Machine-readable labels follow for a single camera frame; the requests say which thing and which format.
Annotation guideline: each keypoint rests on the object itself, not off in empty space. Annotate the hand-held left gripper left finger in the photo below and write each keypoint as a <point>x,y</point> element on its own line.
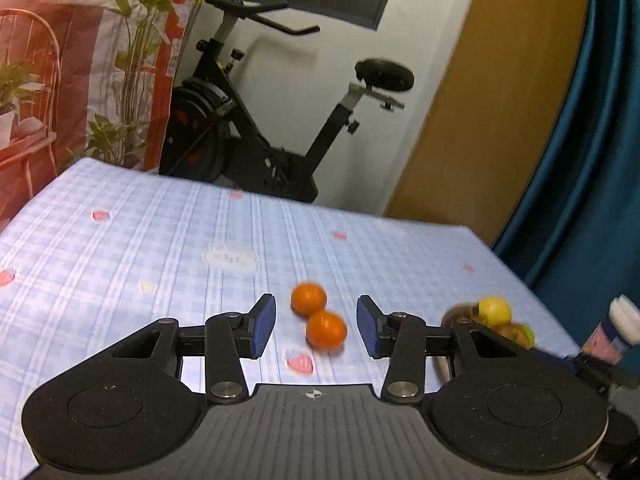
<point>265,325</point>

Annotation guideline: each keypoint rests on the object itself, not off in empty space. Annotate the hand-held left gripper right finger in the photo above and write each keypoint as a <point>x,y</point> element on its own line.
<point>367,327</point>

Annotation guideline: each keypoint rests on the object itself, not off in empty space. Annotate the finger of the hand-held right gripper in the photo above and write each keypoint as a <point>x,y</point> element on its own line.
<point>600,372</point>

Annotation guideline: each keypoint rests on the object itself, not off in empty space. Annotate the small orange mandarin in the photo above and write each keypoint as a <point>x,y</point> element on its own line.
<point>326,330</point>
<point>309,299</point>

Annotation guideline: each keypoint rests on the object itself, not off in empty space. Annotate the bright green round fruit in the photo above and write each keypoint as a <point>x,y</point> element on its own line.
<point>528,335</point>

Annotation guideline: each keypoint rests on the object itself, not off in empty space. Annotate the cream oval plate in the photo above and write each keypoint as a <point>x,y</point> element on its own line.
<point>442,365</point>

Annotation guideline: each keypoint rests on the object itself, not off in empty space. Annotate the red apple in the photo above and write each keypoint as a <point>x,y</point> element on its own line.
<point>509,334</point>

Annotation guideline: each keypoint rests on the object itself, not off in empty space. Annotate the large round yellow lemon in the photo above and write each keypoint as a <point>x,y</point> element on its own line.
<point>495,310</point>

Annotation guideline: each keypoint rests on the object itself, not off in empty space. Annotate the paper cup with white lid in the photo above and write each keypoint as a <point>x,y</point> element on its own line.
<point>612,332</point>

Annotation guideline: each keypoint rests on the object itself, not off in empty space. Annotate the dark purple mangosteen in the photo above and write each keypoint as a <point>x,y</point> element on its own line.
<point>457,316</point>

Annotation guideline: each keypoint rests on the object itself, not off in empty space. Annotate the black exercise bike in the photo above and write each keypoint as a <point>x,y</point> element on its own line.
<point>240,125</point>

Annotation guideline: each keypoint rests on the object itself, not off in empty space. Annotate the dark blue curtain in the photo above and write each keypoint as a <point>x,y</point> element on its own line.
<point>590,160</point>

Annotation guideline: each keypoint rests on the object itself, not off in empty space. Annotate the wooden board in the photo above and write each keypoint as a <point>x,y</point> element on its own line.
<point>480,110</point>

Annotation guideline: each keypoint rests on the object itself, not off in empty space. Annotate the printed wall cloth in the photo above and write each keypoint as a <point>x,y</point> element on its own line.
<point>90,60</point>

